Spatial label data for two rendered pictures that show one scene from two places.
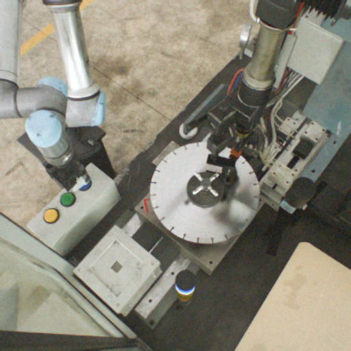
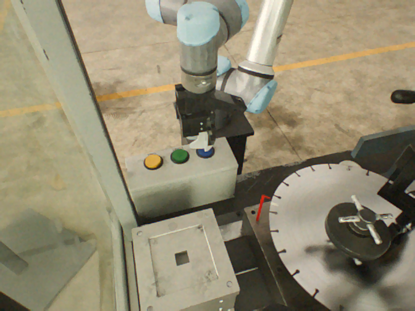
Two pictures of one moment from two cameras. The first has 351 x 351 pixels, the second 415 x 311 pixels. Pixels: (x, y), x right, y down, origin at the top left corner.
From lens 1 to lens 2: 0.46 m
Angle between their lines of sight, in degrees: 25
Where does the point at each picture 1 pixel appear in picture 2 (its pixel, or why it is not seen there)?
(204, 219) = (339, 269)
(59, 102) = (232, 15)
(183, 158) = (339, 178)
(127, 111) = (278, 155)
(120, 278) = (177, 276)
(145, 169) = (276, 184)
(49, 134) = (200, 23)
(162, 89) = (321, 153)
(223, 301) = not seen: outside the picture
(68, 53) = (265, 18)
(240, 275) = not seen: outside the picture
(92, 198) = (205, 168)
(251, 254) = not seen: outside the picture
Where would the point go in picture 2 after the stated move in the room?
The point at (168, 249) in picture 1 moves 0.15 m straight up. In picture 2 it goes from (257, 288) to (266, 263)
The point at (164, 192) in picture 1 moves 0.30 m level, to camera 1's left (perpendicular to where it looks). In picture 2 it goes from (294, 202) to (180, 144)
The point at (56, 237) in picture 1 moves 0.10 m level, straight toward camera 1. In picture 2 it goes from (142, 184) to (150, 219)
